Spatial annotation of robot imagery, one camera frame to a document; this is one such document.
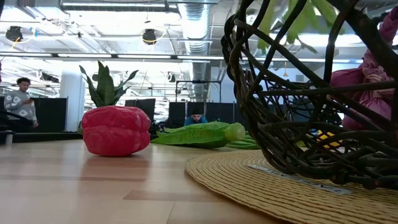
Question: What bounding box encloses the black curved chair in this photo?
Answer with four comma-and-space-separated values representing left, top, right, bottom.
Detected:
0, 110, 35, 133

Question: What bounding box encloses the long ceiling light strip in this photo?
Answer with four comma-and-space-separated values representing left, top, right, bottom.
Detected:
0, 52, 224, 62

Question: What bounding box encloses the black metal frame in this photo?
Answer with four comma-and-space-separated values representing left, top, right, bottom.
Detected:
175, 80, 222, 104

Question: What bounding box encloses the red bell pepper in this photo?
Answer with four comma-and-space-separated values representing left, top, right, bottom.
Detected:
81, 105, 152, 157

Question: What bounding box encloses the green leafy plant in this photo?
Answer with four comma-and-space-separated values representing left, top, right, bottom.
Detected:
78, 60, 139, 108

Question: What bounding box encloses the silver ventilation duct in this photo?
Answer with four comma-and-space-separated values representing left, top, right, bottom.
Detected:
178, 1, 215, 103

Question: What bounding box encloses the green romaine lettuce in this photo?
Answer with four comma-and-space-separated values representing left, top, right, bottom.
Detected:
150, 121, 246, 149

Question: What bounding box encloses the black ceiling device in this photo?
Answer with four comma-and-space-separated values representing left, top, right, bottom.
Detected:
5, 26, 24, 43
142, 28, 158, 46

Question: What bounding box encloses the person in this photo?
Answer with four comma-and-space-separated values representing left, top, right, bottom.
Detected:
183, 107, 208, 126
3, 77, 40, 129

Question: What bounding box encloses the black table edge frame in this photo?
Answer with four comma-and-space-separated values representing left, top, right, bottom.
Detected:
0, 130, 83, 145

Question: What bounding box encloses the black partition panel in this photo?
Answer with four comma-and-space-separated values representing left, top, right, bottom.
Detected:
169, 101, 249, 129
124, 98, 156, 124
32, 97, 68, 133

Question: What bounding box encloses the white blue label strip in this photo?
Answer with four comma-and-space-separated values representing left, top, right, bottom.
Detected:
248, 164, 353, 195

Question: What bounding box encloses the dark wicker basket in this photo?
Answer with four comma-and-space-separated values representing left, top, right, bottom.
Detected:
220, 0, 398, 190

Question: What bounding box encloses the white round column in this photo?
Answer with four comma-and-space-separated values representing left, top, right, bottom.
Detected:
60, 70, 85, 132

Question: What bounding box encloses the round woven straw placemat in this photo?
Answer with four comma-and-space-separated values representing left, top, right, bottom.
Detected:
185, 150, 398, 224

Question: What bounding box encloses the purple onion braid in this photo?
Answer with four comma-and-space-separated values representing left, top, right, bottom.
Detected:
329, 6, 398, 131

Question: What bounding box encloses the yellow lemon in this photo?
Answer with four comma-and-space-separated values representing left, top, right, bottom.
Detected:
316, 131, 343, 149

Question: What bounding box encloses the green long beans bunch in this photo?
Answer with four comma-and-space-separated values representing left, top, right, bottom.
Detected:
225, 130, 262, 151

